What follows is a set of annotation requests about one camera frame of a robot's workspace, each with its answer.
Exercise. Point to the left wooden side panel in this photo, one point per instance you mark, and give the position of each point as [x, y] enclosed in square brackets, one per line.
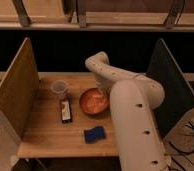
[18, 89]

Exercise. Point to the orange ceramic bowl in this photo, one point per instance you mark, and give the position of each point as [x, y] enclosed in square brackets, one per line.
[93, 102]

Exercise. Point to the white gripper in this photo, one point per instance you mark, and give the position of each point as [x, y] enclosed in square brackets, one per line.
[103, 84]

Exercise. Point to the clear plastic cup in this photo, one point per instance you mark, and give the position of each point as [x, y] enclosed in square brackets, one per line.
[60, 88]

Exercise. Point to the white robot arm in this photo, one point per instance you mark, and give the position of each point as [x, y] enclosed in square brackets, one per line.
[132, 98]

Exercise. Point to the right dark side panel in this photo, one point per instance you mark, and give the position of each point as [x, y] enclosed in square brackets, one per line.
[179, 96]

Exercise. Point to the wooden shelf with brackets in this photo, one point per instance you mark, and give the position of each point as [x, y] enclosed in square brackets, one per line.
[98, 15]

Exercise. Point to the blue sponge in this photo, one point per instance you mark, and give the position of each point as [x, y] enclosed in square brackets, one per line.
[94, 134]

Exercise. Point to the dark snack bar packet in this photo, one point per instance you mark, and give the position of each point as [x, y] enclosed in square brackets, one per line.
[66, 115]

